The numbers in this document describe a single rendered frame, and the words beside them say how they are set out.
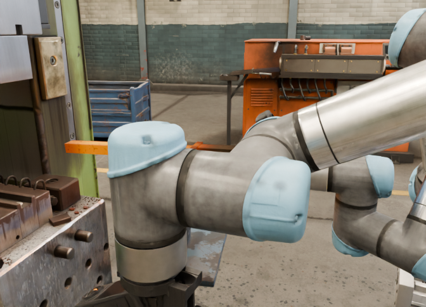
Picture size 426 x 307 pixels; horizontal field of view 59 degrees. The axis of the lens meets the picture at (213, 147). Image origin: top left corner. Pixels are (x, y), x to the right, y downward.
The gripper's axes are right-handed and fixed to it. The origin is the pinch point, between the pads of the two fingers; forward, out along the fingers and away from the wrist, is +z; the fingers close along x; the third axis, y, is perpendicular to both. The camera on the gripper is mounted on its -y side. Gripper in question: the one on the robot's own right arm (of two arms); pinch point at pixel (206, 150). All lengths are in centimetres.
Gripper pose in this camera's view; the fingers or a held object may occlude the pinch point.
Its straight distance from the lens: 77.7
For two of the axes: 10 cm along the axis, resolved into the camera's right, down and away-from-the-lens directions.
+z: -9.5, -0.8, 3.0
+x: 3.0, -3.0, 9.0
